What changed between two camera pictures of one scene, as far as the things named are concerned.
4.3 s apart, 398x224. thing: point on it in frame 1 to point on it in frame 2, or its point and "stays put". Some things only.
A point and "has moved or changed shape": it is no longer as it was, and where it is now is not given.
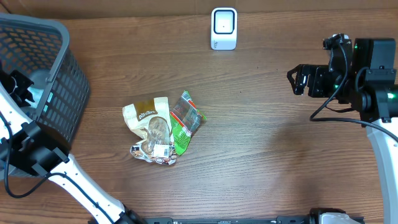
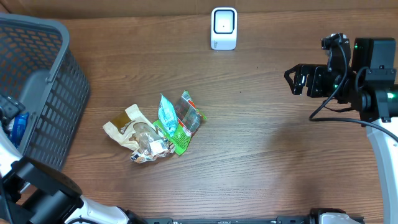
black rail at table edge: (226, 220) stays put
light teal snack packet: (37, 94) to (167, 115)
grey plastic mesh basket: (41, 50) stays put
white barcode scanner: (224, 27) stays put
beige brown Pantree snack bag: (150, 120) has moved or changed shape
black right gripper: (315, 88) stays put
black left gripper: (24, 82) to (9, 107)
